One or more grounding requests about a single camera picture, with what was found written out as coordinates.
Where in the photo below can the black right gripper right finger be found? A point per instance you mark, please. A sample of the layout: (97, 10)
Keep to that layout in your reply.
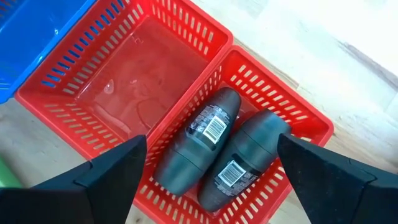
(335, 189)

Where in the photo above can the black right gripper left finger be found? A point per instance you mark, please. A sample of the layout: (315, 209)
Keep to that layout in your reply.
(77, 193)

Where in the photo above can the grey roll-on deodorant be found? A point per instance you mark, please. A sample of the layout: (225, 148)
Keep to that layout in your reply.
(189, 146)
(245, 161)

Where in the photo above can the red plastic basket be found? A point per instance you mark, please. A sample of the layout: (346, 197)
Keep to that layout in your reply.
(140, 71)
(273, 84)

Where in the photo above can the blue plastic basket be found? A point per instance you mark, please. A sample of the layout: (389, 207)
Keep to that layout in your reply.
(31, 34)

